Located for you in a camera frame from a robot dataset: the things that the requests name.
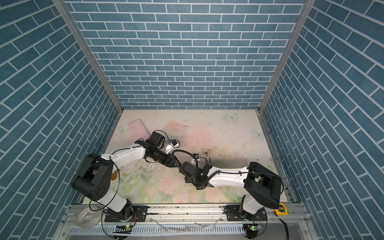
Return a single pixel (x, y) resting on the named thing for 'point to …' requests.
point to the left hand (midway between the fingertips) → (177, 163)
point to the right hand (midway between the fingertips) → (186, 175)
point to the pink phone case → (138, 130)
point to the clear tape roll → (88, 218)
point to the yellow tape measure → (282, 210)
